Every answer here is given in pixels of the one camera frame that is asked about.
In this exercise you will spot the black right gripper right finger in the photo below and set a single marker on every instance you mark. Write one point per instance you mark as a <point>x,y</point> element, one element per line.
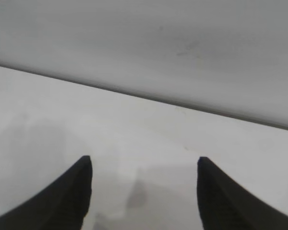
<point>225,203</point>

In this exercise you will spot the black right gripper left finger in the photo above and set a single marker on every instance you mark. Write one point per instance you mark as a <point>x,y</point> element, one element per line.
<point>60,201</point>

